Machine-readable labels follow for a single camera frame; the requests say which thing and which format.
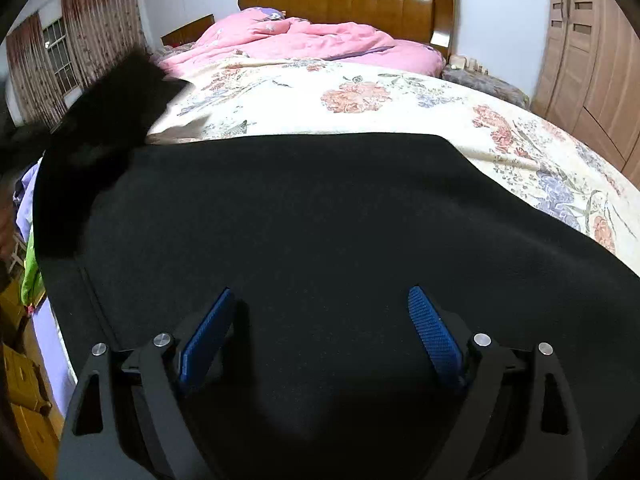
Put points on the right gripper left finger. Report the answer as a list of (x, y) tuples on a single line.
[(125, 419)]

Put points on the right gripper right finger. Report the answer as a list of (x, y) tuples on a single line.
[(517, 418)]

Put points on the black pants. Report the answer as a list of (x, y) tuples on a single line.
[(320, 238)]

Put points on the yellow wooden dresser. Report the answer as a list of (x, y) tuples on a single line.
[(25, 406)]

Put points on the green bag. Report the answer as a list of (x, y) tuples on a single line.
[(32, 287)]

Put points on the floral bed sheet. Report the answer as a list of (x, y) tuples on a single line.
[(533, 159)]

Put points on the wooden wardrobe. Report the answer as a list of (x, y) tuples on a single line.
[(589, 80)]

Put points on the small bedside table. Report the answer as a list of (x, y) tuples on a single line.
[(469, 74)]

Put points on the wooden nightstand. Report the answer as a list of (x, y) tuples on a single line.
[(188, 33)]

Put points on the pink quilt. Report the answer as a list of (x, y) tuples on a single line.
[(265, 34)]

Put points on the patterned curtain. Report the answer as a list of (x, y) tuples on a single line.
[(57, 48)]

